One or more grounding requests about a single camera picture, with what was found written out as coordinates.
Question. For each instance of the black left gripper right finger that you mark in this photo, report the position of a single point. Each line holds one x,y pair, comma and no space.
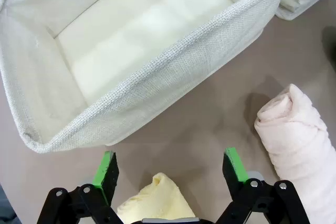
233,179

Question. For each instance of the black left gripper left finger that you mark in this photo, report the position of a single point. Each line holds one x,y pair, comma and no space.
105,179

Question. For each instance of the yellow towel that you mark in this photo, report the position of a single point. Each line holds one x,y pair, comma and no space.
157,200

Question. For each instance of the cream towel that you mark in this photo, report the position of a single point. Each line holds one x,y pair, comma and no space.
294,140

